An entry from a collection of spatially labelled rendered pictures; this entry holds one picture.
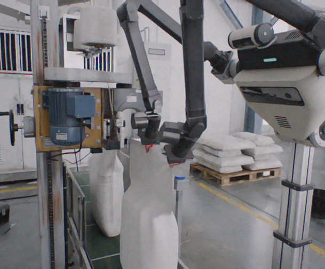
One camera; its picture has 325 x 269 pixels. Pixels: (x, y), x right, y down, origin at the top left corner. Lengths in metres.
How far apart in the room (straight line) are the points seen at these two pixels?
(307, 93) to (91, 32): 0.89
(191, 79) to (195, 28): 0.14
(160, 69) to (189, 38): 4.65
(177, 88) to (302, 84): 5.28
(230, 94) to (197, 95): 6.23
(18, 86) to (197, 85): 3.52
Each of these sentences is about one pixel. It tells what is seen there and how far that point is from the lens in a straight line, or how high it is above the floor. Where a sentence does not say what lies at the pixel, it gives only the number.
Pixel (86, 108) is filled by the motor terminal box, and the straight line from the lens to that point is 1.25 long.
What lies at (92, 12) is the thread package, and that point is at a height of 1.65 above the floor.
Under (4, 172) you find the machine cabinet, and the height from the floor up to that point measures 0.19.
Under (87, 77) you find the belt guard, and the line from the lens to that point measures 1.32.
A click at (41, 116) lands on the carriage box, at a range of 1.49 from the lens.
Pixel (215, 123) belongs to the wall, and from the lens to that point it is 6.89.
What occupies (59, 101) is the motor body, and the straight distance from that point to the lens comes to 1.30.
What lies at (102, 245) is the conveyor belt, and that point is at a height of 0.38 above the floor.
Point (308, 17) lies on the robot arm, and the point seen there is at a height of 1.53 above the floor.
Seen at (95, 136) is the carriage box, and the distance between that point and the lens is 1.54.
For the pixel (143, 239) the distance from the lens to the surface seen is 1.30.
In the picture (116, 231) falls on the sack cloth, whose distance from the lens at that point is 2.03.
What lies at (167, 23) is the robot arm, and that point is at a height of 1.61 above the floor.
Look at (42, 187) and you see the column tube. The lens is 1.62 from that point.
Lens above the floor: 1.34
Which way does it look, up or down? 9 degrees down
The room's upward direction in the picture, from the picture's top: 2 degrees clockwise
